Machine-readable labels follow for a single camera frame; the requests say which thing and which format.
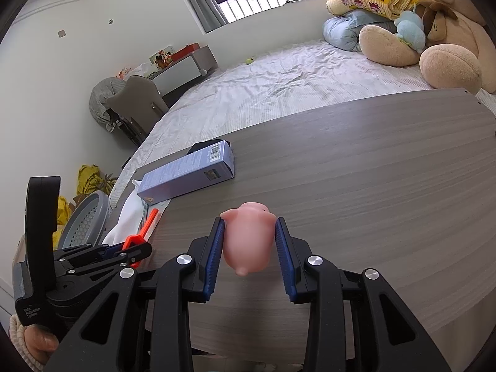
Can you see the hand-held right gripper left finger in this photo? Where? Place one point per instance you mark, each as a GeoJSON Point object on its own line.
{"type": "Point", "coordinates": [215, 263]}

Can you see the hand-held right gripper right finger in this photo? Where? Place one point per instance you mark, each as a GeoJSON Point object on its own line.
{"type": "Point", "coordinates": [285, 263]}

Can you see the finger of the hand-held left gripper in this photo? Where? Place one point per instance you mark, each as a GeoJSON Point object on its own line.
{"type": "Point", "coordinates": [116, 260]}
{"type": "Point", "coordinates": [89, 252]}

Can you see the grey perforated plastic basket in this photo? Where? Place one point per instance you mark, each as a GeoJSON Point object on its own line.
{"type": "Point", "coordinates": [83, 217]}

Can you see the white cloth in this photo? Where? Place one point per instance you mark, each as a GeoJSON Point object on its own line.
{"type": "Point", "coordinates": [124, 221]}

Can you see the pink pig toy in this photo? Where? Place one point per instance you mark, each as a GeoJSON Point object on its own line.
{"type": "Point", "coordinates": [248, 240]}

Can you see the orange plastic tool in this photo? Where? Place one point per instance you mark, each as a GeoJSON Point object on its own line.
{"type": "Point", "coordinates": [149, 221]}

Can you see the person's left forearm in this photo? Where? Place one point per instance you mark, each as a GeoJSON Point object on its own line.
{"type": "Point", "coordinates": [17, 341]}

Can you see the person's left hand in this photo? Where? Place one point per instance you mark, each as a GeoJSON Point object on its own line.
{"type": "Point", "coordinates": [40, 347]}

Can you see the plain yellow plastic bag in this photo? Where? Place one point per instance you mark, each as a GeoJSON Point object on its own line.
{"type": "Point", "coordinates": [62, 217]}

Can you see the yellow bag with green print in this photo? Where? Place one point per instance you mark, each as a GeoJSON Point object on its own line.
{"type": "Point", "coordinates": [93, 180]}

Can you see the purple rectangular box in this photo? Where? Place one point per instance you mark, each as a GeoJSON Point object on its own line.
{"type": "Point", "coordinates": [186, 174]}

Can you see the grey clothing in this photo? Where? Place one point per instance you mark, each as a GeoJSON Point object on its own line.
{"type": "Point", "coordinates": [99, 100]}

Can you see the grey padded chair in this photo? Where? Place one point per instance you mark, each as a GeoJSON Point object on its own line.
{"type": "Point", "coordinates": [135, 97]}

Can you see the bed with white sheet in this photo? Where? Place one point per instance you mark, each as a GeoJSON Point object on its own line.
{"type": "Point", "coordinates": [290, 81]}

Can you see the colourful clear packet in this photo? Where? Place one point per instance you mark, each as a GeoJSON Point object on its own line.
{"type": "Point", "coordinates": [124, 73]}

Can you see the white desk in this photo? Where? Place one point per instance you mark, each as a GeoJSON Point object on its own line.
{"type": "Point", "coordinates": [182, 68]}

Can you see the colourful toy figure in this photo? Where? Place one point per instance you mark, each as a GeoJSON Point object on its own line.
{"type": "Point", "coordinates": [163, 58]}

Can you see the red box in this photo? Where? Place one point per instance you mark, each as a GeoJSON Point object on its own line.
{"type": "Point", "coordinates": [186, 49]}

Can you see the light blue pillow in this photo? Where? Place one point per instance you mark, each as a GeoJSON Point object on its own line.
{"type": "Point", "coordinates": [345, 31]}

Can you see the grey curtain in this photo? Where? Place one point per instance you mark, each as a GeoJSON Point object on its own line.
{"type": "Point", "coordinates": [201, 0]}

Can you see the light blue plush toy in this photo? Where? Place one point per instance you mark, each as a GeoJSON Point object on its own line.
{"type": "Point", "coordinates": [410, 31]}

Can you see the large beige teddy bear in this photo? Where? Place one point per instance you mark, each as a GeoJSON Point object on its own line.
{"type": "Point", "coordinates": [457, 27]}

